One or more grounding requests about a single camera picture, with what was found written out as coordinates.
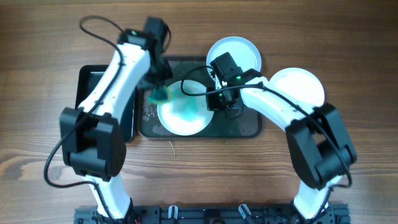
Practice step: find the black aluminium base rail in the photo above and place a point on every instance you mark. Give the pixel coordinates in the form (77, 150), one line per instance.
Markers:
(275, 213)

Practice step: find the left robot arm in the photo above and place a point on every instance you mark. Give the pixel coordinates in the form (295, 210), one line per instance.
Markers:
(92, 140)

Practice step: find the green yellow sponge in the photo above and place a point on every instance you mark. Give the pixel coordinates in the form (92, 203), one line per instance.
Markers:
(160, 95)

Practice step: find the black water basin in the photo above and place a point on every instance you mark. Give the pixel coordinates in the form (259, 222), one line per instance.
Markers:
(89, 76)

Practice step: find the white plate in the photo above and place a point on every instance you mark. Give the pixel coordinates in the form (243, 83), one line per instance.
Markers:
(184, 115)
(300, 84)
(244, 53)

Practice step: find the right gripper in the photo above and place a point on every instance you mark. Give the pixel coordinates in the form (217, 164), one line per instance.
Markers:
(216, 101)

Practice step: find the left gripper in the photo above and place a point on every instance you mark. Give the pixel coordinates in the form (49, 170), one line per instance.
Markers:
(158, 78)

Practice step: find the black serving tray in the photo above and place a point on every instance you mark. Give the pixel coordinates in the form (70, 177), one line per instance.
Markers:
(148, 125)

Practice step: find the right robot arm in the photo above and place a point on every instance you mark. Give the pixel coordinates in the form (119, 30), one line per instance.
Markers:
(320, 147)

